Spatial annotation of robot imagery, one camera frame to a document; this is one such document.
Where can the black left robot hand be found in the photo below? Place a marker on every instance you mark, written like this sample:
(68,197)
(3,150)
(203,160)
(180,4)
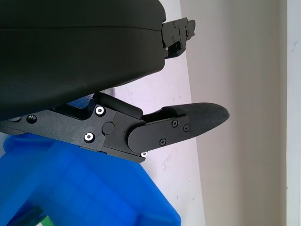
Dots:
(70,54)

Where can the green toothpaste box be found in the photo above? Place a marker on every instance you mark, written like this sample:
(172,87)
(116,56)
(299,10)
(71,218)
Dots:
(40,217)

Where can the blue plastic tray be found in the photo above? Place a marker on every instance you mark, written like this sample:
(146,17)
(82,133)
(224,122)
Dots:
(89,188)

